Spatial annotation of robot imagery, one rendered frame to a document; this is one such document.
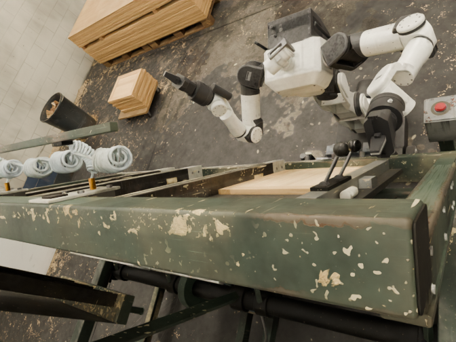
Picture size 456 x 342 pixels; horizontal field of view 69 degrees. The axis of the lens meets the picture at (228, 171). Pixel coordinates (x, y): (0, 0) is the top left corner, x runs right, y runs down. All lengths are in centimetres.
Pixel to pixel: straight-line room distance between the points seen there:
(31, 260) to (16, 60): 331
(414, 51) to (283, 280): 86
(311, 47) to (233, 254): 111
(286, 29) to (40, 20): 589
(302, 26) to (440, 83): 159
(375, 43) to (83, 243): 108
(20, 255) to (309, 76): 413
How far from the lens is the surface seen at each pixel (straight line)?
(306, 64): 142
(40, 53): 682
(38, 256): 490
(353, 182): 107
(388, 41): 127
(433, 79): 290
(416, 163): 155
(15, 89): 646
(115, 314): 202
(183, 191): 112
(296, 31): 149
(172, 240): 52
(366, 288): 38
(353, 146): 98
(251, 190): 117
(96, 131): 77
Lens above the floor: 227
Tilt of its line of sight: 46 degrees down
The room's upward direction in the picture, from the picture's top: 53 degrees counter-clockwise
